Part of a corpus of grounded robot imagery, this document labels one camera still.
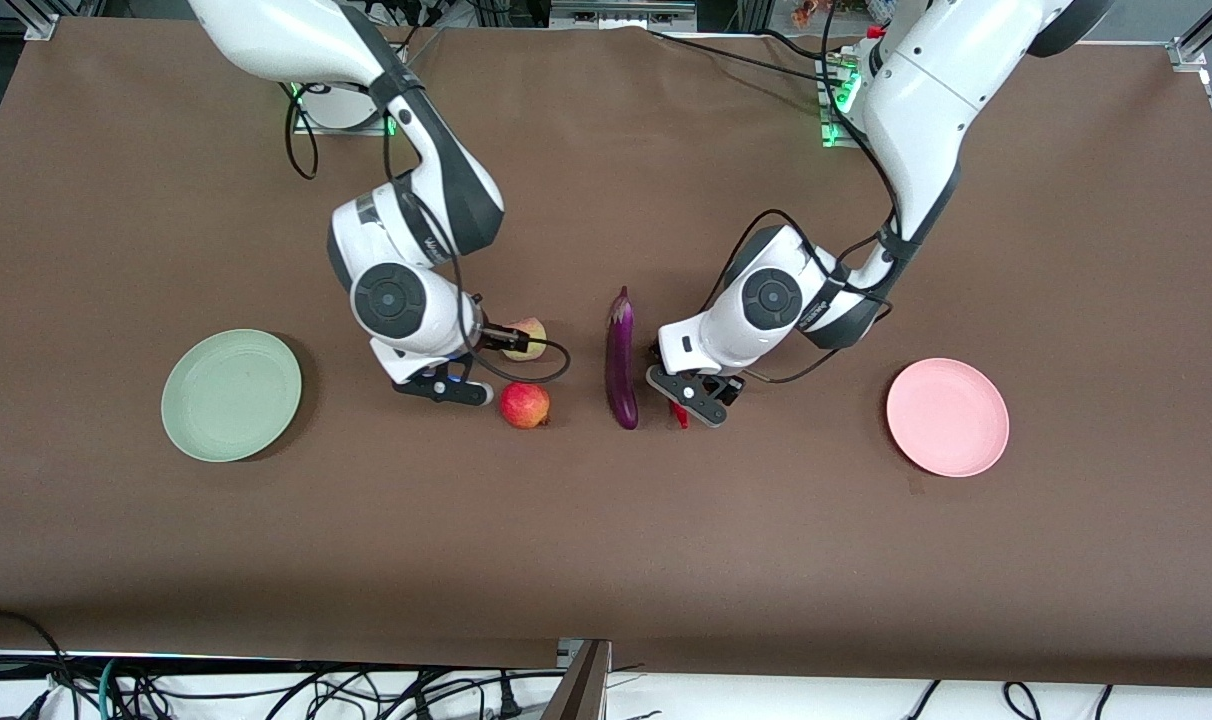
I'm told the yellow red apple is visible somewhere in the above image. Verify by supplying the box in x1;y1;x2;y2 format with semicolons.
502;317;548;362

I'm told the purple eggplant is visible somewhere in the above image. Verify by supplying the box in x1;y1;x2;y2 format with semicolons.
605;286;640;431

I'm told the brown table cover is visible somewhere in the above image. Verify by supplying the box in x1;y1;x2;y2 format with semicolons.
0;17;1212;691

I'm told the pink plate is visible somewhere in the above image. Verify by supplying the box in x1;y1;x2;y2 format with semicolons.
886;357;1010;478

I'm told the light green plate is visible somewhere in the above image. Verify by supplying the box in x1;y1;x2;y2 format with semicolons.
161;329;303;463

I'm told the brown table beam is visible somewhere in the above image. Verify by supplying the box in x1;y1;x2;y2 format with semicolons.
541;640;612;720

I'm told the grey background device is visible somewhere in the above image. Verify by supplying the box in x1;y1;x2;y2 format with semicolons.
551;0;697;28

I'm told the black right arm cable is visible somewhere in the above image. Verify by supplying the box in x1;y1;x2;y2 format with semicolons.
284;40;572;386

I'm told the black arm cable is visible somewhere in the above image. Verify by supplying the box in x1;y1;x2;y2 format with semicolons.
284;40;572;386
711;0;902;386

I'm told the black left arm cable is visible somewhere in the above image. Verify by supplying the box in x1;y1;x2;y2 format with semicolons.
711;0;902;386

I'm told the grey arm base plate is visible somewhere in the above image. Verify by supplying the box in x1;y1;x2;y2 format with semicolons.
291;80;397;136
816;50;872;149

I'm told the black cable on table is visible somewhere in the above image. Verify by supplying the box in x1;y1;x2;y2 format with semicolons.
649;28;832;85
756;28;842;63

